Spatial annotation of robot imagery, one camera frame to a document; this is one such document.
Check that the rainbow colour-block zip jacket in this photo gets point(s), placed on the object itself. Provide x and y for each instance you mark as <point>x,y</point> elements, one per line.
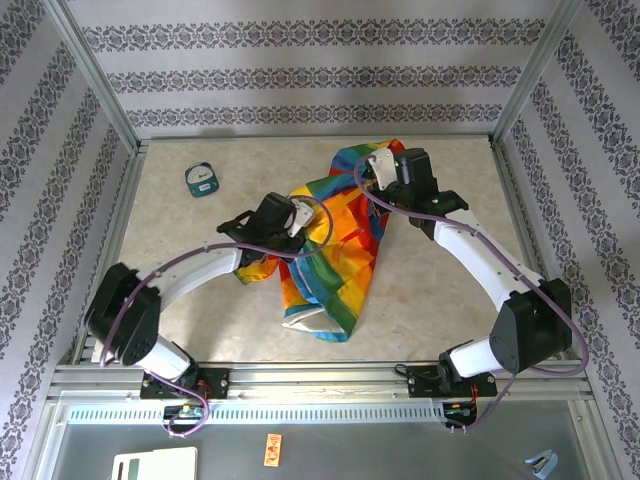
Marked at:
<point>330,280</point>

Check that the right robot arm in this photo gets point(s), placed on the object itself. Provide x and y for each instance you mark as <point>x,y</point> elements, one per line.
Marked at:
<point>480,260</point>

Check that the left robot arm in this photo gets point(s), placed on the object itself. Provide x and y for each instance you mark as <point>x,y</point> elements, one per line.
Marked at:
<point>200,272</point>

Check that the teal kitchen timer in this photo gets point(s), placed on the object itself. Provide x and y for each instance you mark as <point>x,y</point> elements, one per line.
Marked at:
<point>201,180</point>

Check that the small controller circuit board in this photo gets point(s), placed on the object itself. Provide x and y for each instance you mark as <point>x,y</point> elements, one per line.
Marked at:
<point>187,411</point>
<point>460,409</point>

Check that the small orange card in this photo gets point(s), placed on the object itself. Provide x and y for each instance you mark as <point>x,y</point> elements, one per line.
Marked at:
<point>273,450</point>

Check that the grey metal shelf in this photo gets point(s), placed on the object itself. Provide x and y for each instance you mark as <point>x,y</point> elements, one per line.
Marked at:
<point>400,450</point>

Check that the white device on shelf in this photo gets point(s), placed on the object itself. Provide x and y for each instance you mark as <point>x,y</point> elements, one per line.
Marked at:
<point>160,465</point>

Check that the grey stapler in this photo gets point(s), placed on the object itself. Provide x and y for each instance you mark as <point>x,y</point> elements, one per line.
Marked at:
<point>541,462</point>

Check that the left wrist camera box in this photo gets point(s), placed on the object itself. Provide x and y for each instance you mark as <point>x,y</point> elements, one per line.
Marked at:
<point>301,215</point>

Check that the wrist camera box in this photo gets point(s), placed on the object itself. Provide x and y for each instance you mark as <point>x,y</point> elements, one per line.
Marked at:
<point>301,215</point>
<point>385,165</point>

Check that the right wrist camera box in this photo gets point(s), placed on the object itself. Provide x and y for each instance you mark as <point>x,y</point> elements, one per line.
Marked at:
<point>385,165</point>

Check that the aluminium frame rail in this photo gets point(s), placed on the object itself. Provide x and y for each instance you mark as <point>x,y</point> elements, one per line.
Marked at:
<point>320,380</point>
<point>315,138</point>
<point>520,200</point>
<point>107,250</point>

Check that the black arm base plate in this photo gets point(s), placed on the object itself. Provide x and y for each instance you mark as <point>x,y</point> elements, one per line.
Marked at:
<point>215,382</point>
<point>425,385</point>

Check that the aluminium frame post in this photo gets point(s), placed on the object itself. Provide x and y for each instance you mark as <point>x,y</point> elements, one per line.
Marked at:
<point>535,70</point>
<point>92,75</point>

